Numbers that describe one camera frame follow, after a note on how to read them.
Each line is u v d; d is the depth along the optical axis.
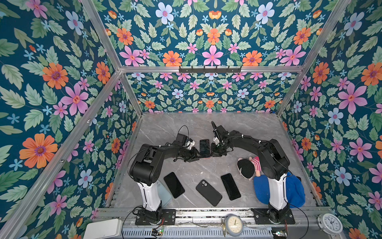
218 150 0.83
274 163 0.54
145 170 0.50
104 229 0.68
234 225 0.68
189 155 0.86
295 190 0.82
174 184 0.85
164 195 0.81
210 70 0.93
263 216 0.72
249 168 0.81
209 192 0.82
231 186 0.87
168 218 0.73
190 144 0.86
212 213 0.76
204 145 0.96
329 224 0.69
